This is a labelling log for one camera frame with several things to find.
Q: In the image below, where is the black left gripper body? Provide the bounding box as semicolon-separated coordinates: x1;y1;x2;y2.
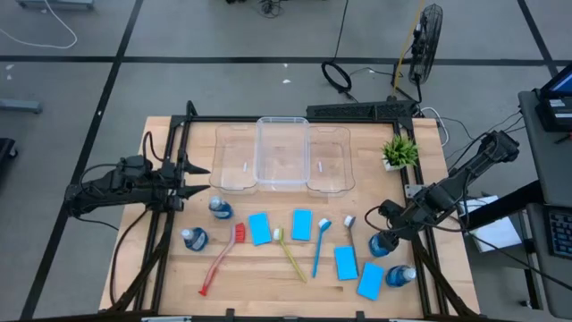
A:
154;158;188;212

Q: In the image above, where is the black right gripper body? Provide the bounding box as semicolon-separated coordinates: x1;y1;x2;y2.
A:
382;199;428;242

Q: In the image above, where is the blue dish soap bottle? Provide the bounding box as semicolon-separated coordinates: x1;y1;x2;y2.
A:
367;231;395;259
385;264;417;288
181;226;210;252
208;195;234;221

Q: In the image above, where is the blue sponge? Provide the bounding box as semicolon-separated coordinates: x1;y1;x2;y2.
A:
290;208;314;242
333;245;360;282
356;261;386;301
248;211;273;247

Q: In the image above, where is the grey dish brush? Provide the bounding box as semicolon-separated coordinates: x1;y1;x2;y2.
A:
342;215;359;269

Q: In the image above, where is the red dish brush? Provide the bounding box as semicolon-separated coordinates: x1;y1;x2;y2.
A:
198;222;247;297

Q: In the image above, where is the blue dish brush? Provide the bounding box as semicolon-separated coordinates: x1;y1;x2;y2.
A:
311;217;332;279

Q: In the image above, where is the green dish brush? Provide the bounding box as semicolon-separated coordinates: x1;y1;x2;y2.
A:
273;226;308;284

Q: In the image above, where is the shallow clear plastic bin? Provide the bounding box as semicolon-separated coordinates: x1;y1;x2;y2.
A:
306;124;357;198
208;123;260;196

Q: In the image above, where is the green plant in white pot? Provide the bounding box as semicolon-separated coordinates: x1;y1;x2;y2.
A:
381;133;420;174

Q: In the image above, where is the tall clear plastic bin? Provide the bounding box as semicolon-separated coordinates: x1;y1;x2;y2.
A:
253;115;312;192

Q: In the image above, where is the white paper sheet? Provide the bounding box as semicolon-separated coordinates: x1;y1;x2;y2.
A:
458;194;523;254

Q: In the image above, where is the black desk bar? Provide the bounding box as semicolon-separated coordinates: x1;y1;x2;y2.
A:
459;181;544;230

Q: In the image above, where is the black perforated box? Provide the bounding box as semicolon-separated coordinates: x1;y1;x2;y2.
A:
306;100;419;120

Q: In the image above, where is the black keyboard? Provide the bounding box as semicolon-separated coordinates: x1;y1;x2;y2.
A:
545;206;572;260

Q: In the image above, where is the grey desk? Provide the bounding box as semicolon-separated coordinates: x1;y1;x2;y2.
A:
517;89;572;319

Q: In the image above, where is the black caster object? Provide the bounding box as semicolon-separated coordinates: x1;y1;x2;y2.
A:
0;137;19;189

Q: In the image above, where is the grey metal bar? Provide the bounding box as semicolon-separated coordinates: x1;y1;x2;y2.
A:
0;98;44;114

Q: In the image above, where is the black floor fan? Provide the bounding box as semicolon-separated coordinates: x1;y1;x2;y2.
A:
392;3;444;104

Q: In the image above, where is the laptop with blue screen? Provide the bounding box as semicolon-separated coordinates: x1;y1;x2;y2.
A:
534;62;572;134

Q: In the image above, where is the grey cart base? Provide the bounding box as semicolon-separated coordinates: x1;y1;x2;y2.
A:
15;0;96;11

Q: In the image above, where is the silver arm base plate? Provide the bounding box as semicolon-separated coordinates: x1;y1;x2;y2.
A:
404;182;425;200

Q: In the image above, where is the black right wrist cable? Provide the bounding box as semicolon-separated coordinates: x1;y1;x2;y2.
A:
364;204;397;233

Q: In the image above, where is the white cable by table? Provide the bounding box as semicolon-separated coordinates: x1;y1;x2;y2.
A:
419;106;450;148

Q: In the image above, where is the dark cable beside table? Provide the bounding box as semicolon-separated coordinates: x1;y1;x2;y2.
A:
108;208;151;306

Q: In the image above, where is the black coiled cable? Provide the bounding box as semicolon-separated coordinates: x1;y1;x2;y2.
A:
320;0;358;103

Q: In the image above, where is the yellow cable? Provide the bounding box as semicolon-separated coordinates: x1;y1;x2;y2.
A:
391;0;425;99

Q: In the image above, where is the black cable bundle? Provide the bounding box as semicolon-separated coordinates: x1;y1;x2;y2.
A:
249;0;283;19

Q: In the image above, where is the white floor cable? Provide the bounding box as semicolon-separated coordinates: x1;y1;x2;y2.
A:
0;0;78;49

